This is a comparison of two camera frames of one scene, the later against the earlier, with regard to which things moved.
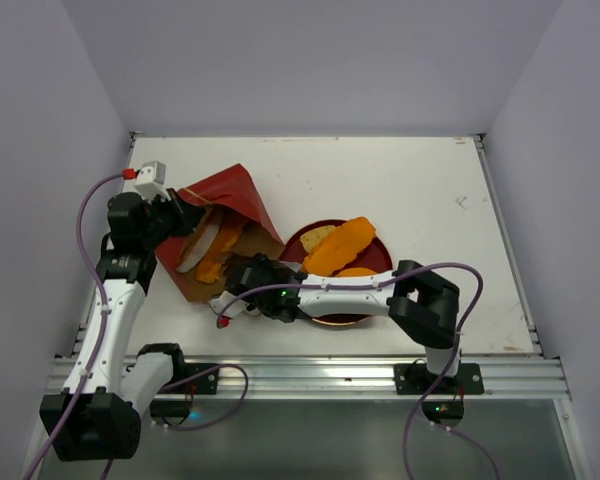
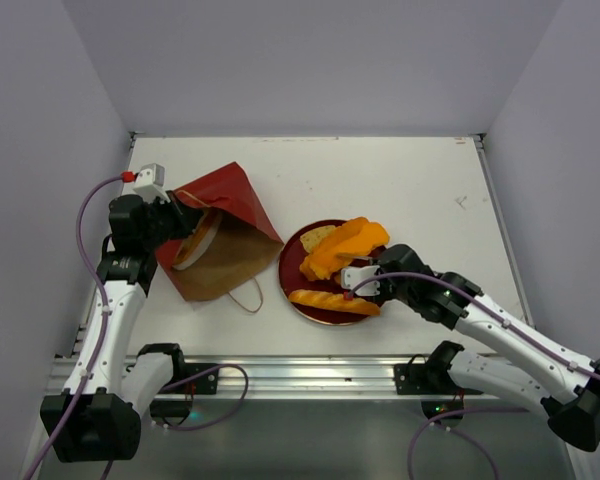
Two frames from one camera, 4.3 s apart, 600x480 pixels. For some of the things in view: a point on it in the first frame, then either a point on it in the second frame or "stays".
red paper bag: [259, 238] stays
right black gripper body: [245, 279] → [380, 259]
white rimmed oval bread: [201, 239] stays
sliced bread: [339, 248] → [309, 239]
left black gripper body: [166, 218] stays
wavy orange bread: [208, 270] → [358, 237]
